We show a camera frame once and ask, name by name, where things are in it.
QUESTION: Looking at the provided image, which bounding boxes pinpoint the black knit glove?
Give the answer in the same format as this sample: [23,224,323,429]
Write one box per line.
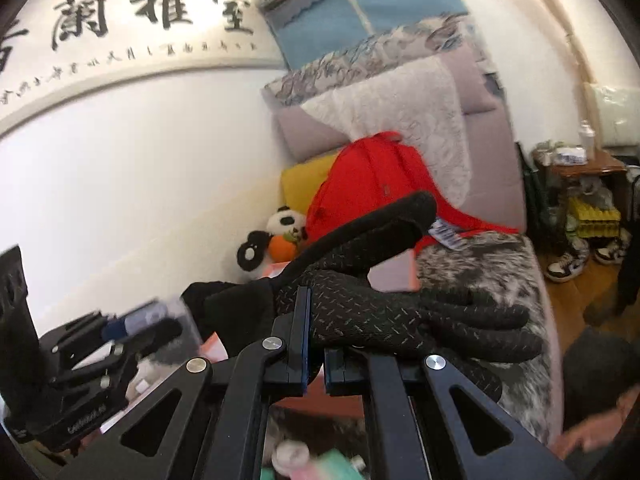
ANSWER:
[181,191,544,401]

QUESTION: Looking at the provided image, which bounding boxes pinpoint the bystander hand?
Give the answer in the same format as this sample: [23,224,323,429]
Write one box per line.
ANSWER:
[551,396,628,460]

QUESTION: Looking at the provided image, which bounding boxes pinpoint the pastel striped cloth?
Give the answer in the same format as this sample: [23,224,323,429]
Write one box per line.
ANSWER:
[259,450,366,480]

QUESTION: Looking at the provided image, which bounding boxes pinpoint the pink cardboard box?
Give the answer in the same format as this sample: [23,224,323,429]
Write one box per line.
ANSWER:
[201,249,420,418]

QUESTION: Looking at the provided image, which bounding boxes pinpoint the panda plush toy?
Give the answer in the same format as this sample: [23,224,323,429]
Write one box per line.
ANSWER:
[236,206,308,278]

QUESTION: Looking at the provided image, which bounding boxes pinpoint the yellow cushion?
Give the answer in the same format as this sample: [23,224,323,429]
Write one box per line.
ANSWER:
[280,151,338,214]

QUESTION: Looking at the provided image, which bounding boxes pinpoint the red backpack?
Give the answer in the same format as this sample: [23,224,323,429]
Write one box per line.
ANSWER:
[306,131,519,243]

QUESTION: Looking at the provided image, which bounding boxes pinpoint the grey folded quilt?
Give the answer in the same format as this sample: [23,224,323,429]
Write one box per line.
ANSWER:
[267,44,526,232]

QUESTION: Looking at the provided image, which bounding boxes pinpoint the black white sneaker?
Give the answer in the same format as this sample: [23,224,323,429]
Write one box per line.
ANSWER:
[544,237,590,283]

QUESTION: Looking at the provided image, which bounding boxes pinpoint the white lace cloth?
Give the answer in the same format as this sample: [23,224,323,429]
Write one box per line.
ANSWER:
[302,56,472,207]

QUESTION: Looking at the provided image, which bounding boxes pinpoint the yellow egg crate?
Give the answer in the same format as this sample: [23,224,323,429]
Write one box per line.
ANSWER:
[567,197,620,238]

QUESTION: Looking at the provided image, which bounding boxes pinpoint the wooden side table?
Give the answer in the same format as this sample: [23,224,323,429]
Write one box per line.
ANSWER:
[535,150,627,211]

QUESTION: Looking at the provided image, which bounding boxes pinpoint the floral patterned pillow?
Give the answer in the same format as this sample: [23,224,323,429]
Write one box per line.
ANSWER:
[264,14,475,106]

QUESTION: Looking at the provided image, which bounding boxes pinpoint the blue fabric wardrobe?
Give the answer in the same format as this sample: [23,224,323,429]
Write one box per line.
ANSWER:
[262,0,468,70]

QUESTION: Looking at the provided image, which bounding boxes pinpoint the calligraphy wall scroll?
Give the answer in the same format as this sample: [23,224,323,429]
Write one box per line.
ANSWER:
[1,0,285,132]

